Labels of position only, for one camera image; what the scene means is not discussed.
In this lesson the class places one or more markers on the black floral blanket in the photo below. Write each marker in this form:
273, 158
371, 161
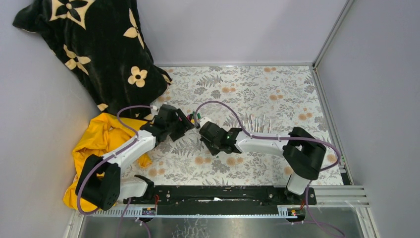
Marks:
101, 42

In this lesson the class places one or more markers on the floral fern table mat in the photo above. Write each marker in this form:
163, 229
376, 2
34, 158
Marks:
285, 94

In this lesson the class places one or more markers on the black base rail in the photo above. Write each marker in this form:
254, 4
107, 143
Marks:
221, 200

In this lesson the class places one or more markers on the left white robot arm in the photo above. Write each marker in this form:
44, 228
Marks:
101, 185

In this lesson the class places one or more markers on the yellow cloth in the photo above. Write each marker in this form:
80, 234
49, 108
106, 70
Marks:
104, 134

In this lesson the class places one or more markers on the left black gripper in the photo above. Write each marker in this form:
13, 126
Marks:
183, 128

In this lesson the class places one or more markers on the aluminium frame post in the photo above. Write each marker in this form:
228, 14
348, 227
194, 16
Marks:
340, 19

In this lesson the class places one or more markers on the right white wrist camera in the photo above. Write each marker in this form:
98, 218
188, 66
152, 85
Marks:
202, 121

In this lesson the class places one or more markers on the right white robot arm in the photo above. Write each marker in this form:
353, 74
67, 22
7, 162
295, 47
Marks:
303, 153

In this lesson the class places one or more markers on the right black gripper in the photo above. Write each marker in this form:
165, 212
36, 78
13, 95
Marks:
213, 151

